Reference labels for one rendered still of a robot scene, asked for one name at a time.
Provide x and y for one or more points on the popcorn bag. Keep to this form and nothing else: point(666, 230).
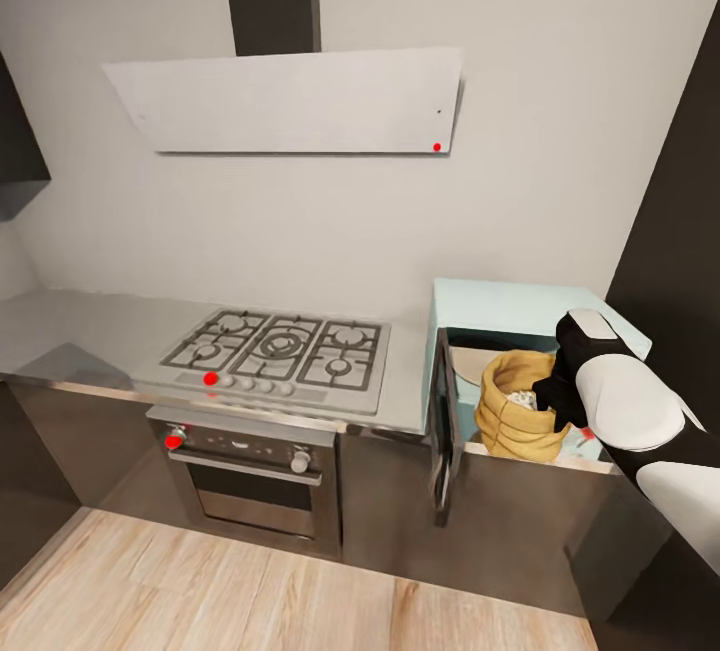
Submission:
point(511, 429)

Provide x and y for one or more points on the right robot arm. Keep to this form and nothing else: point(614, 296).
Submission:
point(646, 427)

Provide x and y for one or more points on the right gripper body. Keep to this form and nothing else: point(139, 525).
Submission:
point(564, 397)

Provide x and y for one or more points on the cabinet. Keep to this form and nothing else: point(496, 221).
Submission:
point(20, 160)

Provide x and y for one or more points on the microwave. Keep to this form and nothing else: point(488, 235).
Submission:
point(470, 324)

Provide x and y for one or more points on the oven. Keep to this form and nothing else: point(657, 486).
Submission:
point(261, 480)

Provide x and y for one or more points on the range hood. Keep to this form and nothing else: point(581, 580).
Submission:
point(281, 93)

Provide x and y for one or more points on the burner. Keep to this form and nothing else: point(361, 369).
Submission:
point(295, 358)

